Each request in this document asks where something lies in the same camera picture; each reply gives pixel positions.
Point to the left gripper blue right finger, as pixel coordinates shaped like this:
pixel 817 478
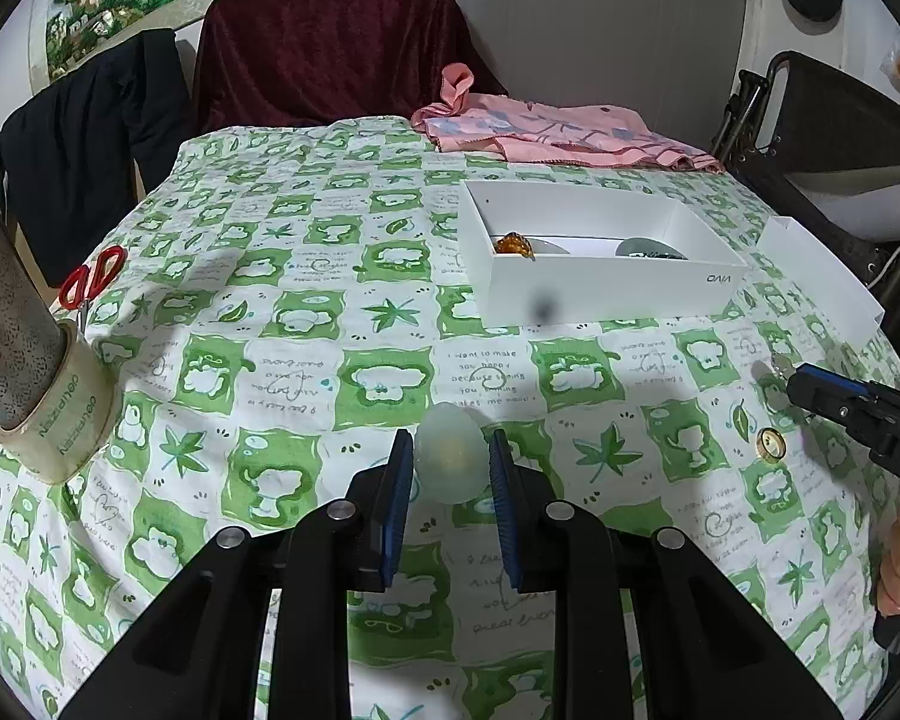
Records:
pixel 520 497

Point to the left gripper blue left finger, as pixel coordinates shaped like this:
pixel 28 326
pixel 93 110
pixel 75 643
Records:
pixel 384 502

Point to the pale green jade oval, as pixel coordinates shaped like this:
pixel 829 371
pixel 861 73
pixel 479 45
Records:
pixel 451 455

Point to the white vivo jewelry box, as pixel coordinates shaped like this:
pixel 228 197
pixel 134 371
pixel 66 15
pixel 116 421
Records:
pixel 537 253

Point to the white box lid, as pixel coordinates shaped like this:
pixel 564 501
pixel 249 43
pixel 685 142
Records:
pixel 811 308

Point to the green white patterned bedsheet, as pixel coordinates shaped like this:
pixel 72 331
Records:
pixel 293 296

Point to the clear packing tape roll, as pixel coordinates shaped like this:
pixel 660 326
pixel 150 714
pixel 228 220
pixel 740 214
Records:
pixel 70 421

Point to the black folding chair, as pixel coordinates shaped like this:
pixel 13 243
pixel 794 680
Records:
pixel 802 120

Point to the pink floral cloth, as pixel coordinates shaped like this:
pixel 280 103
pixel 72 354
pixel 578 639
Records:
pixel 609 137

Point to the black garment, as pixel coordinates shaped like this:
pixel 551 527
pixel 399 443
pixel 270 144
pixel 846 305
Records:
pixel 72 158

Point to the dark red velvet cover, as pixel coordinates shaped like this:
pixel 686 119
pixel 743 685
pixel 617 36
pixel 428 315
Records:
pixel 295 63

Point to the red handled scissors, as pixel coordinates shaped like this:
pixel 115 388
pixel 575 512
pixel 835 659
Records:
pixel 87 282

